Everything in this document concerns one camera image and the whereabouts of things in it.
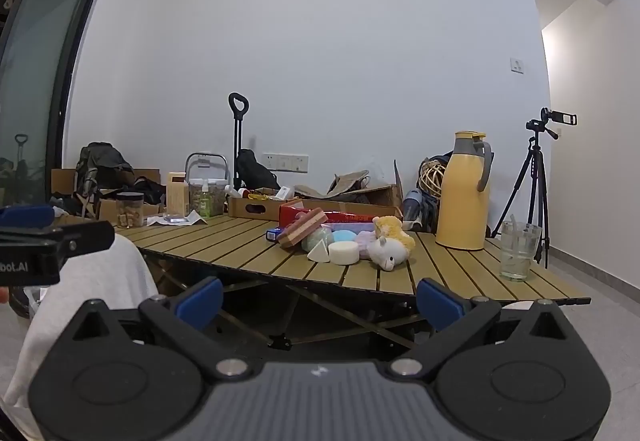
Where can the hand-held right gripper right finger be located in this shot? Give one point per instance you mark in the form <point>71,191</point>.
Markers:
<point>439,303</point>

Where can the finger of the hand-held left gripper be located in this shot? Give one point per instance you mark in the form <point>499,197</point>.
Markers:
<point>90,235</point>
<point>27,215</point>

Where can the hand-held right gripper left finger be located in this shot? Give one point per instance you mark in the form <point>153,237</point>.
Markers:
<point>202,301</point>

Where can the yellow white plush toy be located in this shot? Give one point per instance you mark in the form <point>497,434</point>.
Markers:
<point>390,251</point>

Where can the purple fluffy plush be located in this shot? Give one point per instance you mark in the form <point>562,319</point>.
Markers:
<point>366,241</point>

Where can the white round sponge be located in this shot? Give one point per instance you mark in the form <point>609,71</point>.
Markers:
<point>344,253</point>

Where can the striped brown sponge block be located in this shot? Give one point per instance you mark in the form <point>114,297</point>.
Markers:
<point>302,228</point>

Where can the clear snack jar black lid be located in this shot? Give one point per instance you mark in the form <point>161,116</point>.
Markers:
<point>130,213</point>

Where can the grey green backpack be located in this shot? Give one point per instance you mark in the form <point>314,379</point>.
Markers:
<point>102,166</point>

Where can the person's white clothing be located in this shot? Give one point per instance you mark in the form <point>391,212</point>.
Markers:
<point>95,321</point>

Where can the clear plastic bag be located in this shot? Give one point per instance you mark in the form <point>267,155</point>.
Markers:
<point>175,219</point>

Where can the black backpack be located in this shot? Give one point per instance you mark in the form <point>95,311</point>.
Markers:
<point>429,213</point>

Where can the clear drinking glass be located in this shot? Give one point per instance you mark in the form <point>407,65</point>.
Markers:
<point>520,256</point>

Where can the light wooden box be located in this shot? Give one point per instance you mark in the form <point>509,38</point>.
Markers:
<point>177,196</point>

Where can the green liquid bottle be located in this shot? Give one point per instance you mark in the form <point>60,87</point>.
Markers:
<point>204,203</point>

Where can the small blue packet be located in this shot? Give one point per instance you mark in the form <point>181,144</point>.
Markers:
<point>275,234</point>

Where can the yellow thermos jug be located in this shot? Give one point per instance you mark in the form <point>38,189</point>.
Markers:
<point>460,206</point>

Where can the blue-capped clear bottle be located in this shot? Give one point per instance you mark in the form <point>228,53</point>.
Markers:
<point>412,206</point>

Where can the blue round sponge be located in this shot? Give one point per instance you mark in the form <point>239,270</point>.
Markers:
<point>344,236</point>

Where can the pink pouch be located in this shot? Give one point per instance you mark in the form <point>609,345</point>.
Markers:
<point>350,226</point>

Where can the large cardboard box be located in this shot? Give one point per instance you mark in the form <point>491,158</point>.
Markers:
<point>380,198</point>

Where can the wicker ball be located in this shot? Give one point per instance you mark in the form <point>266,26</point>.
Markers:
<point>432,181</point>

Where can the long red box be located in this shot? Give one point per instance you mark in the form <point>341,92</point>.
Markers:
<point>292,213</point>

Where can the white cone sponge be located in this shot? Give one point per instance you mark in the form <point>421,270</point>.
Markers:
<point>320,253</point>

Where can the green sponge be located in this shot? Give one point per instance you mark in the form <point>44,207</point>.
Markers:
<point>317,237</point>

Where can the black bag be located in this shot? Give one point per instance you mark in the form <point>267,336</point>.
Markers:
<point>255,171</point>

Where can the glass sliding door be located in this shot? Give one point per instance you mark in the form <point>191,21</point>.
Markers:
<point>40,71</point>

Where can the blue cloth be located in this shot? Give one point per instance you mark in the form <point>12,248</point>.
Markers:
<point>441,156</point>

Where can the black tripod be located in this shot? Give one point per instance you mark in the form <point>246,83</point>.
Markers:
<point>535,156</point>

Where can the black folding table frame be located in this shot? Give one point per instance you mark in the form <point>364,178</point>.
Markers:
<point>292,303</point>

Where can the white wall outlet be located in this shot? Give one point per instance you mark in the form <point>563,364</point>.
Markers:
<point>286,162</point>

